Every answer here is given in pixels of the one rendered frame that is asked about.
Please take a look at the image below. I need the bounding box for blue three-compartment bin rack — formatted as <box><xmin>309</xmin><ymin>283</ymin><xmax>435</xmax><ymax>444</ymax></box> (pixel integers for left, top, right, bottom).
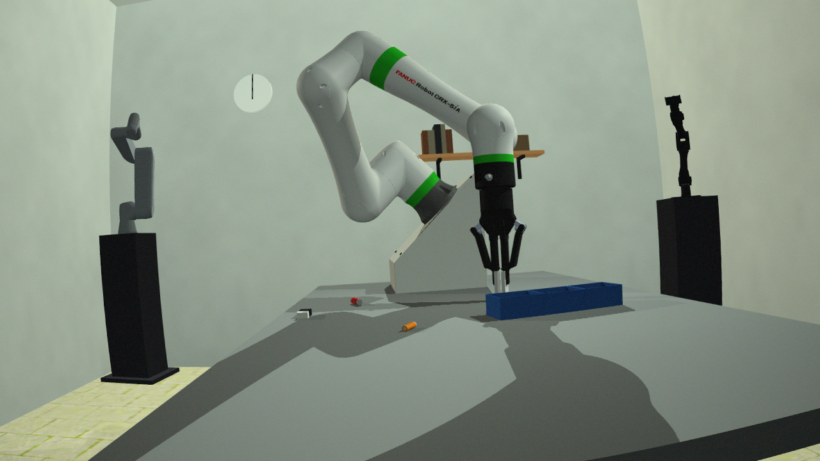
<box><xmin>486</xmin><ymin>282</ymin><xmax>623</xmax><ymax>320</ymax></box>

